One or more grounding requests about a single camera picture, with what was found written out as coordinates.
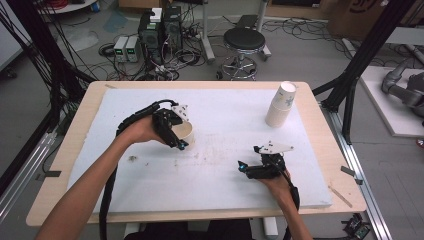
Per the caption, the aluminium floor rail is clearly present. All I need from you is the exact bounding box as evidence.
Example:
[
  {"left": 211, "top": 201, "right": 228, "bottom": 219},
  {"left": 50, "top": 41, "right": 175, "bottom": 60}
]
[
  {"left": 320, "top": 102, "right": 395, "bottom": 240},
  {"left": 0, "top": 129, "right": 60, "bottom": 222}
]

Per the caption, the thin wooden stick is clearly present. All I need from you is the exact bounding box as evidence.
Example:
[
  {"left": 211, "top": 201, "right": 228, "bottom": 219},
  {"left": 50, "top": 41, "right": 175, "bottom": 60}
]
[{"left": 327, "top": 185, "right": 354, "bottom": 209}]

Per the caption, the stack of white paper cups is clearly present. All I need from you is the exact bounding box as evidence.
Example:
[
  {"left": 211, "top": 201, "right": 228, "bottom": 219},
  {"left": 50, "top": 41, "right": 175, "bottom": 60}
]
[{"left": 264, "top": 80, "right": 298, "bottom": 129}]

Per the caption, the small circuit board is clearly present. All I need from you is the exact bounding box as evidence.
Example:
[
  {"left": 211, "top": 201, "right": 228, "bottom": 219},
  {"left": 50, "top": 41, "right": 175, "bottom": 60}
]
[{"left": 342, "top": 213, "right": 372, "bottom": 240}]

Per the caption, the black metal frame post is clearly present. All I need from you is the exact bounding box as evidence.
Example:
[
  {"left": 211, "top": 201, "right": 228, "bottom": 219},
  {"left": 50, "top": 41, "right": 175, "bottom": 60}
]
[
  {"left": 5, "top": 0, "right": 88, "bottom": 113},
  {"left": 312, "top": 0, "right": 418, "bottom": 145}
]

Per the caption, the black round stool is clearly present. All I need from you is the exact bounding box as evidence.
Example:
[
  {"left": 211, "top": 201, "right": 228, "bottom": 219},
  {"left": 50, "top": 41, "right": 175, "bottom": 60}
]
[{"left": 216, "top": 27, "right": 268, "bottom": 82}]

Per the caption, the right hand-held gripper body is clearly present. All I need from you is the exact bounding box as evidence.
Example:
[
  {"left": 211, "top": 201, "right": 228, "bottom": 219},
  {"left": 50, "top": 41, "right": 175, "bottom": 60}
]
[{"left": 247, "top": 141, "right": 295, "bottom": 180}]

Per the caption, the person's dark clothing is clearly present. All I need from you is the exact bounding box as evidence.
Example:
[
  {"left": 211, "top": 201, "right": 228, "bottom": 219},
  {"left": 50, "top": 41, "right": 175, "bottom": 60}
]
[{"left": 124, "top": 219, "right": 255, "bottom": 240}]

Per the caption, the white platform board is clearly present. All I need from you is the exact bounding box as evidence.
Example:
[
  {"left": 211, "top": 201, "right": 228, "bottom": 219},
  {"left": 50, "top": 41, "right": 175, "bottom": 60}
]
[{"left": 359, "top": 64, "right": 424, "bottom": 139}]

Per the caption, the grey metal desk leg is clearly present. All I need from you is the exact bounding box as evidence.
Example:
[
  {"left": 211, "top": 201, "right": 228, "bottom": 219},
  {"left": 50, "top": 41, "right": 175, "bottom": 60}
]
[
  {"left": 255, "top": 0, "right": 272, "bottom": 62},
  {"left": 200, "top": 0, "right": 217, "bottom": 65}
]

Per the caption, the white foam mat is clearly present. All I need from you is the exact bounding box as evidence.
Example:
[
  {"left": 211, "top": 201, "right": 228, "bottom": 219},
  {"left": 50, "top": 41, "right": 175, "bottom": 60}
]
[{"left": 66, "top": 87, "right": 334, "bottom": 215}]

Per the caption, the brown cardboard box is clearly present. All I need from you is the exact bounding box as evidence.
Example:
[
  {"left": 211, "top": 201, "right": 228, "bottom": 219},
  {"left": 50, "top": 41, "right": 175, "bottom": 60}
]
[{"left": 328, "top": 0, "right": 424, "bottom": 42}]

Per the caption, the person's left hand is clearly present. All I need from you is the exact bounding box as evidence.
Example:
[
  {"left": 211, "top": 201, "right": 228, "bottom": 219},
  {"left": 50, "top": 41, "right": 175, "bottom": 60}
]
[{"left": 125, "top": 115, "right": 166, "bottom": 146}]

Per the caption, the grey bench power supply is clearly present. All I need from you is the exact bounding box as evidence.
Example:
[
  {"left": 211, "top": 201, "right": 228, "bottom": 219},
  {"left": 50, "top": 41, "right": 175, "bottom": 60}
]
[
  {"left": 125, "top": 35, "right": 141, "bottom": 64},
  {"left": 113, "top": 35, "right": 130, "bottom": 64}
]

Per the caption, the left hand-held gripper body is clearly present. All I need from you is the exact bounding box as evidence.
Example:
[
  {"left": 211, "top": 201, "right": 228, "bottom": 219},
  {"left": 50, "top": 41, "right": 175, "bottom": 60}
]
[{"left": 151, "top": 103, "right": 190, "bottom": 145}]

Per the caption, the black computer tower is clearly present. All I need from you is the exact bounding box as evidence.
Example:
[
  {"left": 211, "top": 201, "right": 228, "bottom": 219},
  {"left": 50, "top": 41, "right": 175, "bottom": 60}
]
[
  {"left": 137, "top": 12, "right": 165, "bottom": 66},
  {"left": 162, "top": 5, "right": 184, "bottom": 52}
]

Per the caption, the person's right hand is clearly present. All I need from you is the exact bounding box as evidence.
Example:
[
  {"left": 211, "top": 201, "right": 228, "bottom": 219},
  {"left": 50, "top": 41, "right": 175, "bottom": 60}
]
[{"left": 258, "top": 175, "right": 295, "bottom": 205}]

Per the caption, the black sleeved gripper cable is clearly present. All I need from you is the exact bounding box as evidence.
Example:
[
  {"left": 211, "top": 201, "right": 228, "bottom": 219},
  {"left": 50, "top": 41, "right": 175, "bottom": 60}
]
[
  {"left": 98, "top": 98, "right": 180, "bottom": 240},
  {"left": 282, "top": 169, "right": 301, "bottom": 240}
]

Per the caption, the white paper cup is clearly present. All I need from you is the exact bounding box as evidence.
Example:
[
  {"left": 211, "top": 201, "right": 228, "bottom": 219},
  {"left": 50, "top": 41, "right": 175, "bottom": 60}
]
[{"left": 173, "top": 120, "right": 196, "bottom": 150}]

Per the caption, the white box on tower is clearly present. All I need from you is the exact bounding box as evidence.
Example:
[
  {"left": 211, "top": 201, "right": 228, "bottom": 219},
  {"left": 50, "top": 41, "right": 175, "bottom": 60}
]
[{"left": 149, "top": 7, "right": 164, "bottom": 24}]

